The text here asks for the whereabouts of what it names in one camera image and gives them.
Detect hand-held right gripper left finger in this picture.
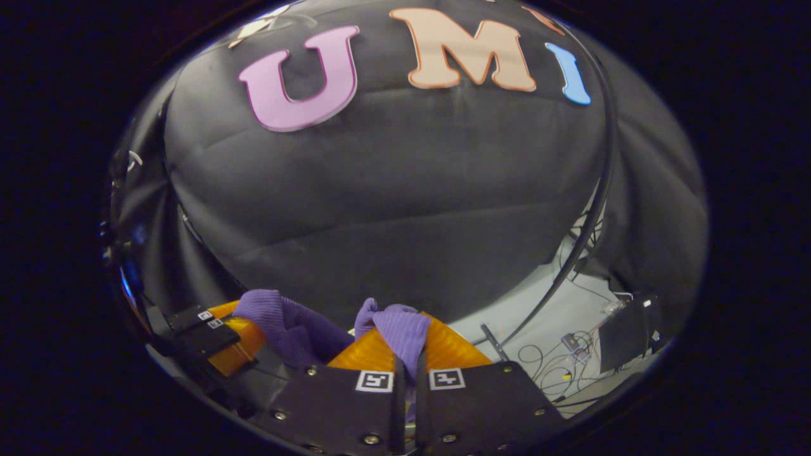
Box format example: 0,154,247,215
266,329,406,456

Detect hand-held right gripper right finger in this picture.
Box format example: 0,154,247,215
415,313,565,456

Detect purple ribbed cardigan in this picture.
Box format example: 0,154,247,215
231,289,433,422

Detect black floor box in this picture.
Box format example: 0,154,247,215
599,294,666,373

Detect black tripod stand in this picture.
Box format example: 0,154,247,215
558,212,610,281

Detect black backdrop cloth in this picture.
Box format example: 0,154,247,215
111,0,707,355

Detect black floor cables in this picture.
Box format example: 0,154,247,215
514,326,634,406

